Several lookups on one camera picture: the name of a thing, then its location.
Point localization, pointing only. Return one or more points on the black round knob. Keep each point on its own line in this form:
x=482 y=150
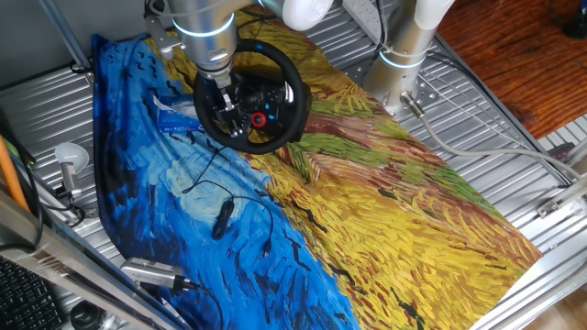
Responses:
x=87 y=316

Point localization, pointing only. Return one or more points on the aluminium corner bracket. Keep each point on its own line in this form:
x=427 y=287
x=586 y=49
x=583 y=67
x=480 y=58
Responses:
x=548 y=208

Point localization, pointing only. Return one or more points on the orange pole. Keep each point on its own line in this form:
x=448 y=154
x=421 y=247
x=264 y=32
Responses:
x=10 y=179

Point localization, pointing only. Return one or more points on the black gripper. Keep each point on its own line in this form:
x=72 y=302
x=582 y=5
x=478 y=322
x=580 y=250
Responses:
x=229 y=110

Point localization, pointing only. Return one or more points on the black steering wheel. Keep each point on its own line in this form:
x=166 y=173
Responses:
x=202 y=114

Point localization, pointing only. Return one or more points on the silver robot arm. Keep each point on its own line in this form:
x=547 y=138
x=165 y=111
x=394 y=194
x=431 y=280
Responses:
x=206 y=32

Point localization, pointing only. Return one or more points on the painted wheatfield cloth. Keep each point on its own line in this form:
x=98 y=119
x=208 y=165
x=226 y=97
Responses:
x=367 y=229

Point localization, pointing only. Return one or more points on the aluminium post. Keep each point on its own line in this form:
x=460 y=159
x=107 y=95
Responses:
x=64 y=32

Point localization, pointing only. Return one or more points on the black desk object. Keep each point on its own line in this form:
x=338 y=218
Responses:
x=578 y=25

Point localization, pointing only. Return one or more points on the black keyboard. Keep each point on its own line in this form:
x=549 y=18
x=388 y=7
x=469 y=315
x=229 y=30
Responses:
x=23 y=302

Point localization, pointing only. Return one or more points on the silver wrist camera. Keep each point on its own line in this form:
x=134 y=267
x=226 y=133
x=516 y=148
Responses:
x=160 y=36

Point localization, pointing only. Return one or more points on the aluminium frame bar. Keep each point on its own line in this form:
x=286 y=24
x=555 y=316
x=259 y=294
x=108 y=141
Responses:
x=69 y=266

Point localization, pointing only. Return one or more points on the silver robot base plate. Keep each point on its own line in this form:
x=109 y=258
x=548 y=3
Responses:
x=428 y=94

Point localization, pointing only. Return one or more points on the blue tissue pack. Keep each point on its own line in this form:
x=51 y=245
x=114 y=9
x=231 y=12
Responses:
x=176 y=121

